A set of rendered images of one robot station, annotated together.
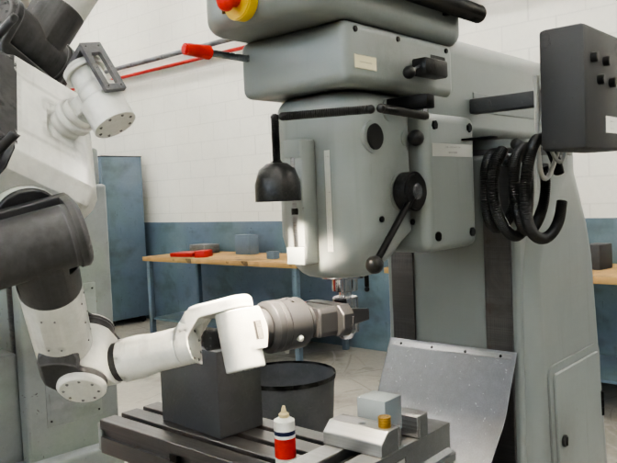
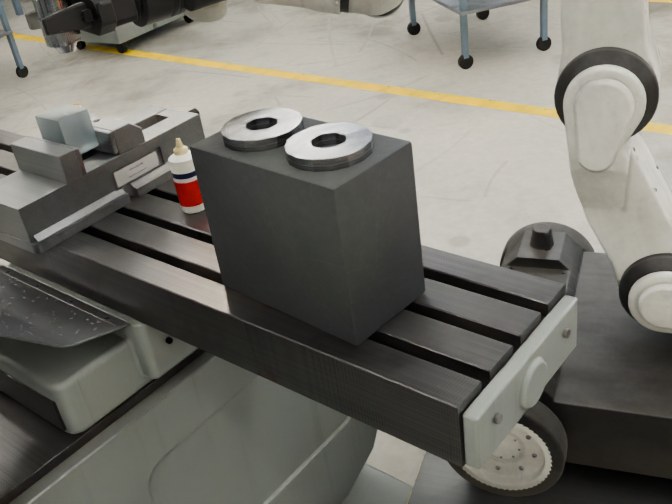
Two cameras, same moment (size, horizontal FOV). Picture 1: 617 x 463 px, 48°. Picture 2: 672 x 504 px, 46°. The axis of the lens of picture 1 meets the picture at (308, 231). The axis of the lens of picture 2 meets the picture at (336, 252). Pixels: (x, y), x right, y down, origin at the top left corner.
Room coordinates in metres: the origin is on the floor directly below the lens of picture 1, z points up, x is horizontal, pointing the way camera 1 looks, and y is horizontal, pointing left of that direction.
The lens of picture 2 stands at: (2.35, 0.29, 1.47)
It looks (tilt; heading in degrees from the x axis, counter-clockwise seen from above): 31 degrees down; 182
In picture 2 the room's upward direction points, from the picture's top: 9 degrees counter-clockwise
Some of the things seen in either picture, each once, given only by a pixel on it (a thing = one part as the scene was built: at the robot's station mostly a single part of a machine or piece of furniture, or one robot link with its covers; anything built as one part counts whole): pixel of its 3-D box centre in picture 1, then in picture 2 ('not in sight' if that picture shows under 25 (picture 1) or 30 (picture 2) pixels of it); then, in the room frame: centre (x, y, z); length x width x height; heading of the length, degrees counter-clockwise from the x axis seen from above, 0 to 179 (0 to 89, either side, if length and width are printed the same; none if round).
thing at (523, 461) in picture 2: not in sight; (503, 443); (1.41, 0.48, 0.50); 0.20 x 0.05 x 0.20; 67
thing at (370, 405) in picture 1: (379, 412); (67, 130); (1.23, -0.11, 1.07); 0.06 x 0.05 x 0.06; 50
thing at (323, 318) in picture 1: (306, 321); (119, 0); (1.22, 0.01, 1.23); 0.13 x 0.12 x 0.10; 38
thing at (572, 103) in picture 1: (586, 92); not in sight; (1.28, -0.51, 1.62); 0.20 x 0.09 x 0.21; 139
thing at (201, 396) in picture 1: (209, 378); (308, 214); (1.57, 0.24, 1.05); 0.22 x 0.12 x 0.20; 45
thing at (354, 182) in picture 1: (342, 186); not in sight; (1.28, -0.07, 1.47); 0.21 x 0.19 x 0.32; 49
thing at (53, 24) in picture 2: not in sight; (67, 21); (1.30, -0.04, 1.24); 0.06 x 0.02 x 0.03; 128
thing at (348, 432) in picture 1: (361, 434); (101, 131); (1.19, -0.08, 1.04); 0.12 x 0.06 x 0.04; 50
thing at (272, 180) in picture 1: (277, 181); not in sight; (1.10, 0.05, 1.48); 0.07 x 0.07 x 0.06
